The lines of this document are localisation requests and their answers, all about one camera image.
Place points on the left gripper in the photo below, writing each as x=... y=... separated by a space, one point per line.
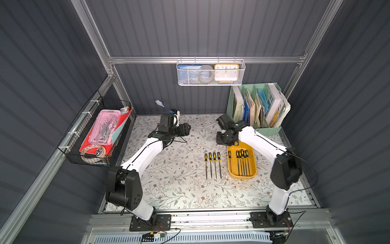
x=166 y=122

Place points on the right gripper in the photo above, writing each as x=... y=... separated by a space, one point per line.
x=224 y=122

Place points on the file tool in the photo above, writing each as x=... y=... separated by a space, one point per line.
x=210 y=162
x=219 y=164
x=206 y=166
x=214 y=161

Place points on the yellow storage tray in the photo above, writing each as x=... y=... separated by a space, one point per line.
x=245 y=146

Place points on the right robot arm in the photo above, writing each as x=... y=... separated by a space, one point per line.
x=286 y=167

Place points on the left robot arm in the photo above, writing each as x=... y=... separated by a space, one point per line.
x=124 y=186

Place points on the file tools in tray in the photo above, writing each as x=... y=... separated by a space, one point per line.
x=240 y=165

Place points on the green file organizer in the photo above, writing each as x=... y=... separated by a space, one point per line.
x=249 y=103

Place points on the blue box in basket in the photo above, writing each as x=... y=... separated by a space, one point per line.
x=188 y=73

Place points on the pink plastic tool case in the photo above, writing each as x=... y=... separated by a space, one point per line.
x=104 y=126

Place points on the red folder in basket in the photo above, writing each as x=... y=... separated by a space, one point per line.
x=87 y=149

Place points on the white book in organizer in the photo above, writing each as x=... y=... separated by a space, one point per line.
x=275 y=102

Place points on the yellow white clock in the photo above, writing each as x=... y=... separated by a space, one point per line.
x=226 y=72

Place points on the grey tape roll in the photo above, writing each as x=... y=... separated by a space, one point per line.
x=206 y=74

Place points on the black wire side basket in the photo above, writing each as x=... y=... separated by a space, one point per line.
x=72 y=142

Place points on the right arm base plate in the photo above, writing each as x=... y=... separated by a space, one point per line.
x=270 y=220

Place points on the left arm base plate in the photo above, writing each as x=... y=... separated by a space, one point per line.
x=156 y=223

